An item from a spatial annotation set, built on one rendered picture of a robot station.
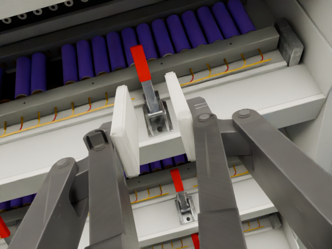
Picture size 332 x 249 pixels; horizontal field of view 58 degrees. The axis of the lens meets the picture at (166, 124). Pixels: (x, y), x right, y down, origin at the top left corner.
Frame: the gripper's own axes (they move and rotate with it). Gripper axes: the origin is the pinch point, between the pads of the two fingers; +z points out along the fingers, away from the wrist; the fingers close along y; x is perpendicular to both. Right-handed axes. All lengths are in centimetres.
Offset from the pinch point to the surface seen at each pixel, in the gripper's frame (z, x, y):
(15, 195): 12.1, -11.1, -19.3
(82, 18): 25.2, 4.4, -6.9
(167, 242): 27, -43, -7
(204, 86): 14.5, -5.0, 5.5
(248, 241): 24, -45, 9
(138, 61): 11.7, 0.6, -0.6
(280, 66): 14.6, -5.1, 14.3
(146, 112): 11.4, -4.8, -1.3
